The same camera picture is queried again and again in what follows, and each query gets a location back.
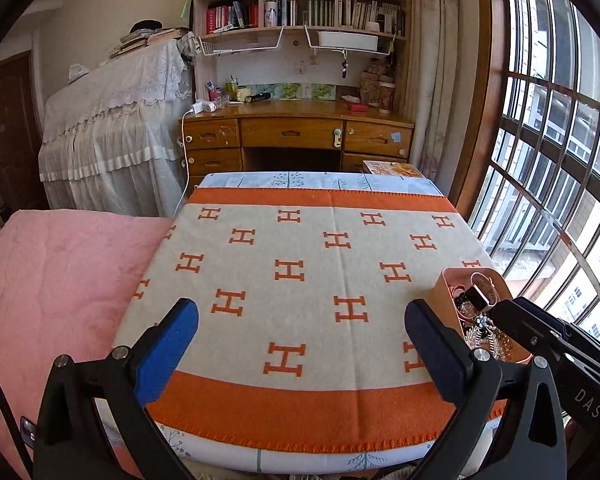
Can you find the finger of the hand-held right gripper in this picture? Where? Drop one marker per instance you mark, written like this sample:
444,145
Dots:
522,317

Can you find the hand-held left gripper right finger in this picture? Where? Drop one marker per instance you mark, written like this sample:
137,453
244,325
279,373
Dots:
435,350

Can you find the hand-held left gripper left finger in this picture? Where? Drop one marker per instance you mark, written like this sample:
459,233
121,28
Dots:
167,345

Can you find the pink plastic tray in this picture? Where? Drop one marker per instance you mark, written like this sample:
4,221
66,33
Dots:
442,292

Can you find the pink quilt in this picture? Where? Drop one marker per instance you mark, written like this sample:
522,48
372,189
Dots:
55,285

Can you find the orange patterned blanket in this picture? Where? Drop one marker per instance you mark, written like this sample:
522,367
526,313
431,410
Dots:
305,320

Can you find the food picture magazine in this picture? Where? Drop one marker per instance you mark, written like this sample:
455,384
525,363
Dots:
392,169

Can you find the window with metal grille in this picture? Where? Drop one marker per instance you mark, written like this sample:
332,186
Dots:
487,110

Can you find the lace-covered piano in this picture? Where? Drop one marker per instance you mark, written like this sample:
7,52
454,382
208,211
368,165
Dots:
110,125

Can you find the green white drawer lock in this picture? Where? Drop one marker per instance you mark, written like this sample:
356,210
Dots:
337,136

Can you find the white charger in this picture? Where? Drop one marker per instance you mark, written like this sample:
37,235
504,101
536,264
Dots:
202,107

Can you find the pale floral curtain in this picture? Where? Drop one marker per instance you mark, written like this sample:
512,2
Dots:
445,85

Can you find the wooden desk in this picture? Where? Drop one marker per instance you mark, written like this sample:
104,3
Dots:
290,132

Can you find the small red box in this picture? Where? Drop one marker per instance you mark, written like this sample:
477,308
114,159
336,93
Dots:
358,107

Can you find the floral cup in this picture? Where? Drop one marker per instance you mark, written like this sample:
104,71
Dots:
386,97

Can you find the pen holder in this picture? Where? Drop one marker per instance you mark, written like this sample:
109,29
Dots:
232,92

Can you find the brown door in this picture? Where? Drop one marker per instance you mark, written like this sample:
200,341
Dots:
10,135

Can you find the black flashlight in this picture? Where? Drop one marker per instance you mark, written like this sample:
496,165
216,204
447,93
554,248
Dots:
260,96

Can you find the floral bag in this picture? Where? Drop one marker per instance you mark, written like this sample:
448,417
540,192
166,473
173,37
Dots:
370,77

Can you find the green picture strip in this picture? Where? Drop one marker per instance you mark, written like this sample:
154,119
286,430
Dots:
290,91

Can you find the hanging keys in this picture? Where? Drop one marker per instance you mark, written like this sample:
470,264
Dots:
345,68

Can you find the stack of books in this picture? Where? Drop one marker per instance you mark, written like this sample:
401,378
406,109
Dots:
145,40

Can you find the black hat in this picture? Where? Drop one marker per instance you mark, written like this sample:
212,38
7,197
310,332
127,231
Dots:
145,25

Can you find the white plastic tray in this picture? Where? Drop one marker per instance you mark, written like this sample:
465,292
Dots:
347,39

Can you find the row of books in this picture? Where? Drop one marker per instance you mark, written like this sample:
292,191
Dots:
330,12

